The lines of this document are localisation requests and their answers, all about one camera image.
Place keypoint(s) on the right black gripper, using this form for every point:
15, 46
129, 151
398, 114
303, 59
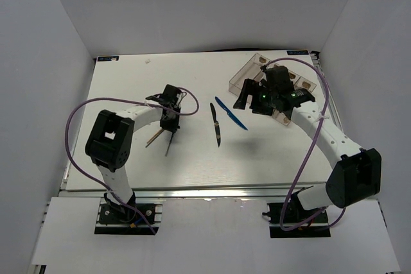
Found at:
250, 88

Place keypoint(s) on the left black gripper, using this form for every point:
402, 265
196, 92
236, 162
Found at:
173, 127

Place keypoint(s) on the orange chopstick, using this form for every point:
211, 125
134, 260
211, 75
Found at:
154, 137

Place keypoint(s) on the blue knife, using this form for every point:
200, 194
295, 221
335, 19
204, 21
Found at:
230, 113

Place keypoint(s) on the black knife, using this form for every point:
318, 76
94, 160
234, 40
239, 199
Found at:
216, 125

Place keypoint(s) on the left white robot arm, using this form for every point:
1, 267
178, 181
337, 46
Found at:
110, 140

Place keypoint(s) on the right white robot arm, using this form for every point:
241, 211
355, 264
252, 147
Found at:
356, 172

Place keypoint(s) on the clear four-compartment organizer tray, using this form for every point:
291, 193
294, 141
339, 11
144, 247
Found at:
252, 71

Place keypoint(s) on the right blue corner label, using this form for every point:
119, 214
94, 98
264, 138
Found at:
297, 52

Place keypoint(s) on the blue corner label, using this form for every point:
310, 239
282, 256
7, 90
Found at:
297, 52
107, 58

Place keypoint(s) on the left blue corner label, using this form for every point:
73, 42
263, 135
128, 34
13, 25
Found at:
107, 58

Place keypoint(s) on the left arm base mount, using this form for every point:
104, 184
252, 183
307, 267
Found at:
111, 221

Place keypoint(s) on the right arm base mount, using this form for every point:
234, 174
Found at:
315, 228

